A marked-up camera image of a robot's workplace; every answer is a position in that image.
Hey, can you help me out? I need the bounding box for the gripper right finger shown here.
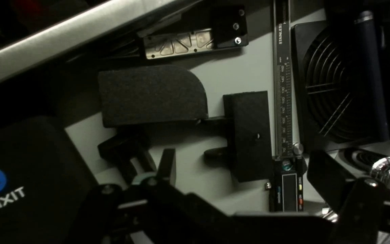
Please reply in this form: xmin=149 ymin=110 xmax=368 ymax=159
xmin=307 ymin=150 xmax=390 ymax=244

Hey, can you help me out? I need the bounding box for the black fan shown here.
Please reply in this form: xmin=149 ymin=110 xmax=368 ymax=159
xmin=290 ymin=20 xmax=390 ymax=152

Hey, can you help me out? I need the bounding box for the black foam block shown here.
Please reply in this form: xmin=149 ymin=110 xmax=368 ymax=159
xmin=97 ymin=64 xmax=209 ymax=128

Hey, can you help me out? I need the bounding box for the dark blue cylinder handle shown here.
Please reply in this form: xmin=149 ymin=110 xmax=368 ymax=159
xmin=353 ymin=10 xmax=390 ymax=142

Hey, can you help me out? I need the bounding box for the silver bracket with black plate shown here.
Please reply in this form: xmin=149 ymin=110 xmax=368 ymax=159
xmin=137 ymin=5 xmax=250 ymax=61

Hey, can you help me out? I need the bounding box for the black tool kit case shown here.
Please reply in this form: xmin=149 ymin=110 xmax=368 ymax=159
xmin=0 ymin=115 xmax=99 ymax=244

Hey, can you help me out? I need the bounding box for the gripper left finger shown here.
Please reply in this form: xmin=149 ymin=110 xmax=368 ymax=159
xmin=69 ymin=148 xmax=238 ymax=244

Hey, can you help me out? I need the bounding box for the digital caliper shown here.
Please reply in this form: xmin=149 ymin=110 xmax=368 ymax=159
xmin=265 ymin=0 xmax=308 ymax=213

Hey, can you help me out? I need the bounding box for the black plastic clamp part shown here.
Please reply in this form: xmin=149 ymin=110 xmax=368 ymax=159
xmin=97 ymin=130 xmax=157 ymax=185

